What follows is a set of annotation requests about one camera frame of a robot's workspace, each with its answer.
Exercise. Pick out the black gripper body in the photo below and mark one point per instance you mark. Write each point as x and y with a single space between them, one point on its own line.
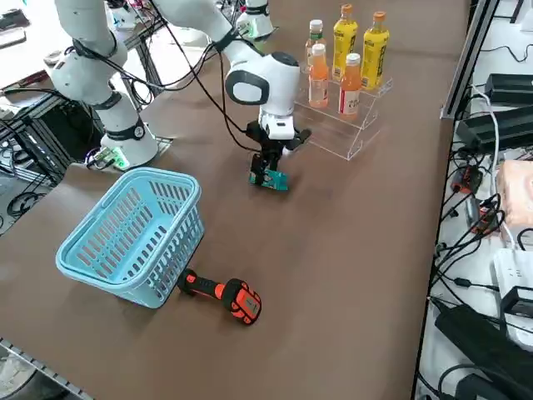
275 146

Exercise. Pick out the orange black barcode scanner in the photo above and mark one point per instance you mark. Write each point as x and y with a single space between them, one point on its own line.
216 291

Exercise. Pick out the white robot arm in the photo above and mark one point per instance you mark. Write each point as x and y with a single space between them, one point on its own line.
104 83
257 18

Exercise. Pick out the clear acrylic stepped shelf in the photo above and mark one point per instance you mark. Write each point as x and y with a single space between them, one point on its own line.
354 125

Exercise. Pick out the light blue plastic basket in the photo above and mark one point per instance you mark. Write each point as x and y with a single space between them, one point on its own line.
125 233

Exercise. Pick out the orange drink bottle white cap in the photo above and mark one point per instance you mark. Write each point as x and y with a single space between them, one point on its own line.
318 79
350 91

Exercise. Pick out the pale tea bottle white cap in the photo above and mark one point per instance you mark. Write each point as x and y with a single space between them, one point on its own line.
316 35

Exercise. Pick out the yellow drink bottle orange cap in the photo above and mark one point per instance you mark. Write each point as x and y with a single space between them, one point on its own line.
375 54
345 41

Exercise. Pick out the orange black plug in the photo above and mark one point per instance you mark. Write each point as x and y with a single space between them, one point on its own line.
466 179

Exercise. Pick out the black metal rack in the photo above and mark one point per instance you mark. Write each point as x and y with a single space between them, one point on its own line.
41 137

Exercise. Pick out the black power supply brick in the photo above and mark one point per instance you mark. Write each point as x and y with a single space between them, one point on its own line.
510 89
495 129

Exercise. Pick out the peach tissue pack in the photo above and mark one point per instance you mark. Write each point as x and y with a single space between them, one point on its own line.
518 191

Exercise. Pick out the white power strip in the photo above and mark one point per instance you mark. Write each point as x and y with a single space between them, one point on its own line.
514 271

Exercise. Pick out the black fabric bag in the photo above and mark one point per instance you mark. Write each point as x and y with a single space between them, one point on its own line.
479 341

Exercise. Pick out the black square adapter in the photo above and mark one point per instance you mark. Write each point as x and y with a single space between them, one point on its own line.
518 306

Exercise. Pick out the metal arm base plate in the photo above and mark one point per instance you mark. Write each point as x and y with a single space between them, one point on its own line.
272 31
164 143

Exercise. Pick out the aluminium camera post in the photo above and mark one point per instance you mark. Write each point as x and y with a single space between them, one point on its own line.
466 66

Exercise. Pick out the aluminium table edge rail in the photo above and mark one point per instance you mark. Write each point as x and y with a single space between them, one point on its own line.
41 366

